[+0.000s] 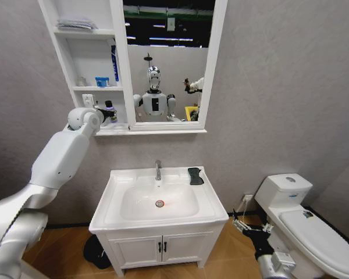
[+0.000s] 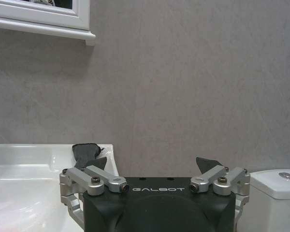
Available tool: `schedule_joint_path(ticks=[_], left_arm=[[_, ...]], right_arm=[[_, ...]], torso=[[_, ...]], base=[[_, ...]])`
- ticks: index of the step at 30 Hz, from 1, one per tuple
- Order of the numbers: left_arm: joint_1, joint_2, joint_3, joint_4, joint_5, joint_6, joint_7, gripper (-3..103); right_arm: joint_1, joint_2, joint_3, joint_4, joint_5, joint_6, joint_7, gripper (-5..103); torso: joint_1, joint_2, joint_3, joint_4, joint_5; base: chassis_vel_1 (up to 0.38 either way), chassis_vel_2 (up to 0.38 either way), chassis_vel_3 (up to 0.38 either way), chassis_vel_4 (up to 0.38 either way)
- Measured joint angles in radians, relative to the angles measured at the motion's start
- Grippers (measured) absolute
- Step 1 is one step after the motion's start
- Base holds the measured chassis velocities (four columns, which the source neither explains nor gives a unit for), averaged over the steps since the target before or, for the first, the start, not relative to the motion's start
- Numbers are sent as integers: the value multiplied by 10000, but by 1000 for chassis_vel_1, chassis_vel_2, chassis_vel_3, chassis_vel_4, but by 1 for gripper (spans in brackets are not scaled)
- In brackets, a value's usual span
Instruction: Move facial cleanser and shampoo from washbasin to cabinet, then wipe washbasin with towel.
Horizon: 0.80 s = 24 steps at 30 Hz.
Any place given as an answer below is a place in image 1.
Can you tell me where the white vanity cabinet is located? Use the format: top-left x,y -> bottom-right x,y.
92,223 -> 225,277

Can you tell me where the white ceramic washbasin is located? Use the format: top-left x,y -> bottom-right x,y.
88,166 -> 230,234

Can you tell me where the dark grey towel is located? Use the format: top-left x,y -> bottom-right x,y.
187,167 -> 205,185

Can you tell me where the white wall cabinet with shelves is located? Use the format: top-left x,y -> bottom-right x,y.
37,0 -> 229,137

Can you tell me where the folded grey towels stack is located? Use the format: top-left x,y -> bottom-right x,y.
56,17 -> 98,31

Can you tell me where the white toilet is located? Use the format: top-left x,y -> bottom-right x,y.
254,173 -> 349,279

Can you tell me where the chrome faucet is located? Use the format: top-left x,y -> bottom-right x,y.
154,159 -> 163,181

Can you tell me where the black object on floor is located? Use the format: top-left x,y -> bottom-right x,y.
83,234 -> 113,270

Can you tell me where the blue and white tube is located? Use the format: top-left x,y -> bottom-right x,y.
110,45 -> 120,83

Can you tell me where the cabinet mirror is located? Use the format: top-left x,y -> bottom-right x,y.
122,0 -> 216,123

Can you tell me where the purple shampoo bottle black cap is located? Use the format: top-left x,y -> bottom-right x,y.
104,100 -> 119,124

